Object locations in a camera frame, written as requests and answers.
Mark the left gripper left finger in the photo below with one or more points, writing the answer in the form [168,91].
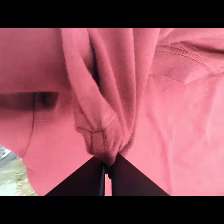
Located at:
[83,181]

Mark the red long-sleeved shirt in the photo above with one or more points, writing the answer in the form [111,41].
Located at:
[140,100]

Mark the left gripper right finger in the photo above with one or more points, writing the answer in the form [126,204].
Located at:
[133,181]

